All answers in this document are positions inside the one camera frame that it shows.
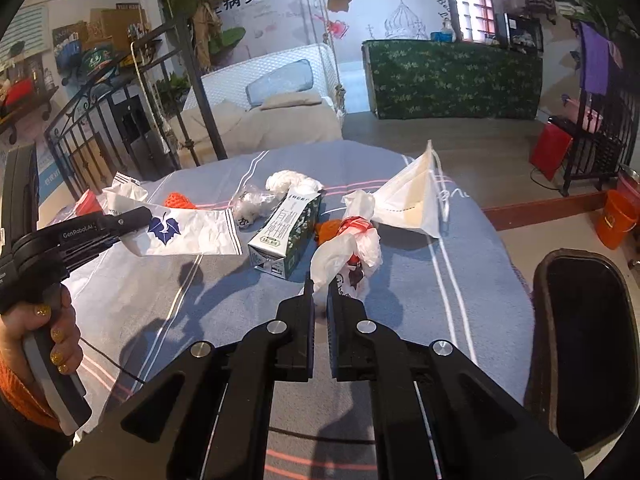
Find black metal railing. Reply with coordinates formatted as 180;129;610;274
560;24;640;198

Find small black display box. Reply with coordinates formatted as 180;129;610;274
504;13;544;56

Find red shopping bag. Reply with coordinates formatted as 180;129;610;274
529;122;573;181

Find white swing sofa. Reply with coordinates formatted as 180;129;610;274
202;44;345;158

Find clear crumpled plastic wrapper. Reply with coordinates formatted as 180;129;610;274
230;184;280;229

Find purple hanging towel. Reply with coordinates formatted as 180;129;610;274
580;23;610;96

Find crumpled white tissue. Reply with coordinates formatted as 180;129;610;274
265;170;324;197

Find orange plastic bucket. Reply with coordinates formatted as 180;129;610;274
596;190;639;250

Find black iron fence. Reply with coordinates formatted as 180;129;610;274
44;15;228;200

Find green white milk carton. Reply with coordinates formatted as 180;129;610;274
247;192;322;280

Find pink bucket with basin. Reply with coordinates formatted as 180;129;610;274
616;165;640;211

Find green floral covered counter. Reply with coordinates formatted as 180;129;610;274
362;39;542;120

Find white paper bag blue logo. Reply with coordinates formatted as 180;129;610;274
101;177;242;257

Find left hand yellow nails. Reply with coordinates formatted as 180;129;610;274
0;283;84;386

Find red phone booth cabinet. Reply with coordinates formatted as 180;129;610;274
449;0;498;44

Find white red plastic bag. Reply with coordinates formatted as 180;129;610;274
310;190;383;299

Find dark woven trash bin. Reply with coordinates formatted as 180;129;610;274
524;248;639;458

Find green potted plant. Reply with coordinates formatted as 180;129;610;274
555;0;639;40

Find blue striped tablecloth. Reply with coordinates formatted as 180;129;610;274
60;138;536;480

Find white face mask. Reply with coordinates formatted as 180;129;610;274
372;141;449;238

